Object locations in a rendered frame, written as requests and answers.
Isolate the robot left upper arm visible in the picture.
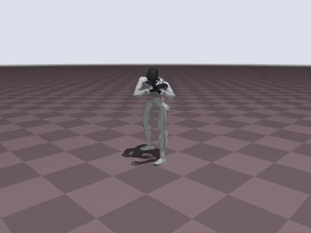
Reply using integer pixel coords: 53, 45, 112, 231
163, 81, 175, 100

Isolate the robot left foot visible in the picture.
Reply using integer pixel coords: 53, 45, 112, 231
154, 158, 166, 165

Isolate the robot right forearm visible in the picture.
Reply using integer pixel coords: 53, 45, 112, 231
133, 86, 153, 97

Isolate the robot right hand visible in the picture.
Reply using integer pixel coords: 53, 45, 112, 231
150, 83, 168, 92

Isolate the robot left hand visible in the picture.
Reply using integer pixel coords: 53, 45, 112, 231
145, 81, 161, 94

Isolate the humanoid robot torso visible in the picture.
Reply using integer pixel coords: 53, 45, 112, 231
144, 77, 164, 108

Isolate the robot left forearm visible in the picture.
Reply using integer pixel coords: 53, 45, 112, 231
156, 89, 175, 98

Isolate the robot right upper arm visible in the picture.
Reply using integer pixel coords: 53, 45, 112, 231
134, 77, 146, 99

